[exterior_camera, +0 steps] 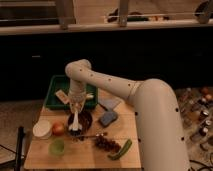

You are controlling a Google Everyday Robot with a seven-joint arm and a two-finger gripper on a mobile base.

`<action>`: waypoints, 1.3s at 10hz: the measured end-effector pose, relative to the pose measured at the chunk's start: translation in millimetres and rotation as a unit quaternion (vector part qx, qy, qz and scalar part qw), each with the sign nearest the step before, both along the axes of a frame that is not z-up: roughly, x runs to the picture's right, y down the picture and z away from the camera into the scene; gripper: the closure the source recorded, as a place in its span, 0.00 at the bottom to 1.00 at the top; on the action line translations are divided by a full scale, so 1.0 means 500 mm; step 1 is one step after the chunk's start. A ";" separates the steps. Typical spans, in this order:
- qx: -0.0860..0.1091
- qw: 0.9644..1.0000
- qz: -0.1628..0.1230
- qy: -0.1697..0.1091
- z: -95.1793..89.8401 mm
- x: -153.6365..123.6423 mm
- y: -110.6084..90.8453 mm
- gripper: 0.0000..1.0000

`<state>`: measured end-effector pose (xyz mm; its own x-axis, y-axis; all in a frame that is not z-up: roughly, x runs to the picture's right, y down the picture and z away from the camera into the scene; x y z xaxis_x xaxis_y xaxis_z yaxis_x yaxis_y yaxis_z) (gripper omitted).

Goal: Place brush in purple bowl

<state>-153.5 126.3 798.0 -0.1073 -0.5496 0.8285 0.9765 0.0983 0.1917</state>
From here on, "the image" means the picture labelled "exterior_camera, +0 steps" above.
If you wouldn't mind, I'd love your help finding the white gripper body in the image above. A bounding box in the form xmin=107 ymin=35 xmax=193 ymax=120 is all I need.
xmin=68 ymin=91 xmax=94 ymax=112

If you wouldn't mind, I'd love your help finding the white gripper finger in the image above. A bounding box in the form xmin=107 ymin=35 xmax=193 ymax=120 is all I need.
xmin=78 ymin=103 xmax=85 ymax=113
xmin=69 ymin=104 xmax=75 ymax=114

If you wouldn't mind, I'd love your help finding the white dish brush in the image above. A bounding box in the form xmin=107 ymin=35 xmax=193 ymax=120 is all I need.
xmin=69 ymin=112 xmax=82 ymax=133

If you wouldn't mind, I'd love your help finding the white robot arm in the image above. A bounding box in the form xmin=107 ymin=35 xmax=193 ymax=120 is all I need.
xmin=65 ymin=59 xmax=190 ymax=171

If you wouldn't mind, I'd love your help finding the wooden block in tray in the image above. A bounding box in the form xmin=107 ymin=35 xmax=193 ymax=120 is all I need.
xmin=55 ymin=90 xmax=69 ymax=104

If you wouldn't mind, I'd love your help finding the green plastic tray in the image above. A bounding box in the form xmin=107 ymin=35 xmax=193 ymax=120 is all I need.
xmin=44 ymin=75 xmax=98 ymax=110

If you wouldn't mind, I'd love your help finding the orange tomato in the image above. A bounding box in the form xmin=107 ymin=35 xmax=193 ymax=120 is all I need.
xmin=52 ymin=122 xmax=65 ymax=136

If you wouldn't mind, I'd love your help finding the grey cloth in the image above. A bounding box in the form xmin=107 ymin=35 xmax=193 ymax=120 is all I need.
xmin=98 ymin=98 xmax=121 ymax=110

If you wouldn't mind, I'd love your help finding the blue sponge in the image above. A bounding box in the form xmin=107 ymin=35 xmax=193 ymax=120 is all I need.
xmin=99 ymin=110 xmax=118 ymax=127

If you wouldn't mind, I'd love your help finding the metal spoon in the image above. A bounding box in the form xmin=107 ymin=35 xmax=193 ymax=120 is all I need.
xmin=74 ymin=132 xmax=108 ymax=138

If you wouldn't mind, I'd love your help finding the white round container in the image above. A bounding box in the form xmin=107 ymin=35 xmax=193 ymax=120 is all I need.
xmin=33 ymin=120 xmax=52 ymax=139

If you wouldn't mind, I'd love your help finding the green plastic cup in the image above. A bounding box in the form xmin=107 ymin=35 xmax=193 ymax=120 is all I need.
xmin=49 ymin=139 xmax=64 ymax=156

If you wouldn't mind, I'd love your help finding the bunch of dark grapes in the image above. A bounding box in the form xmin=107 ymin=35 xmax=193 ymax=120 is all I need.
xmin=95 ymin=136 xmax=121 ymax=153

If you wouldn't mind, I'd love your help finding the green cucumber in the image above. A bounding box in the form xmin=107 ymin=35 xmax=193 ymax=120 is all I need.
xmin=107 ymin=139 xmax=132 ymax=160

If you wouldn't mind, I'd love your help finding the wooden railing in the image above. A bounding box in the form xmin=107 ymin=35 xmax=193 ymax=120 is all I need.
xmin=0 ymin=0 xmax=213 ymax=35

